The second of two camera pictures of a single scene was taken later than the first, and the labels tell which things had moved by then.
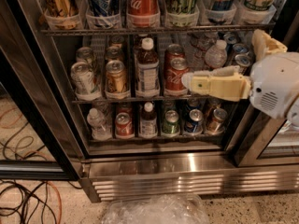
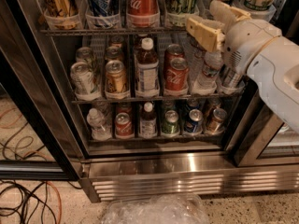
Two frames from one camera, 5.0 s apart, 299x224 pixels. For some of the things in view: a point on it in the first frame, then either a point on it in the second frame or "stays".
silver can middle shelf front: (83, 78) stays
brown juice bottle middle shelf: (148, 83) stays
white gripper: (275, 83) to (250, 44)
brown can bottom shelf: (217, 125) stays
